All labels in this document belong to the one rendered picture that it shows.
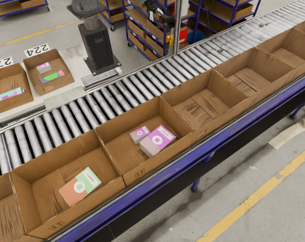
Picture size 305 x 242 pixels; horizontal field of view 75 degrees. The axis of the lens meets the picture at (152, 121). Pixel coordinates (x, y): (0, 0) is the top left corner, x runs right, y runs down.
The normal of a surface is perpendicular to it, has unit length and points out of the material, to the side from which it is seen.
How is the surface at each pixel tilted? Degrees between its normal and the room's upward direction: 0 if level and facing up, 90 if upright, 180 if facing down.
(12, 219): 1
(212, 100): 0
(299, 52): 89
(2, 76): 88
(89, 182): 0
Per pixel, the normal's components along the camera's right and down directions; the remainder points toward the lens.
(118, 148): -0.04, -0.58
